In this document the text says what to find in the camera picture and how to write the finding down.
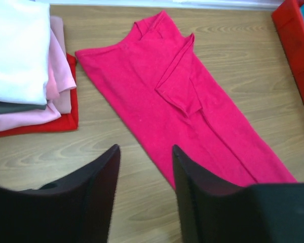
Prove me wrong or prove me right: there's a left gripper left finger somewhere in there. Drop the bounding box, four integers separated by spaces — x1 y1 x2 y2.
0 145 121 242

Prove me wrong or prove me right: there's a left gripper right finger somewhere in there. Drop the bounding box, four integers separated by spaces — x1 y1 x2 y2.
172 145 304 242

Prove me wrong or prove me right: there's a magenta t shirt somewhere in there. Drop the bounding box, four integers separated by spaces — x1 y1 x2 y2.
75 11 295 186

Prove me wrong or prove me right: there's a red folded t shirt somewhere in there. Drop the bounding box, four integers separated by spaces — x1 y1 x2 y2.
0 52 79 139

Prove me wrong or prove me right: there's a pink folded t shirt lower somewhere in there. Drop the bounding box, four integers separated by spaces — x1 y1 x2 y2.
0 102 61 132

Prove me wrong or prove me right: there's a light pink folded t shirt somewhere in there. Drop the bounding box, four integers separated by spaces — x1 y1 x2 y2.
49 16 77 114

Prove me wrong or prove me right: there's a grey folded t shirt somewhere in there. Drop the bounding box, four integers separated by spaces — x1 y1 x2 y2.
0 102 47 114

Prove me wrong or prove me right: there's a red plastic bin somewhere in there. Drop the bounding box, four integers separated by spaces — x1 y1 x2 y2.
272 0 304 105

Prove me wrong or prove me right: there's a white folded t shirt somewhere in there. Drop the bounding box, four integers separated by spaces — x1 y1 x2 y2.
0 1 50 105

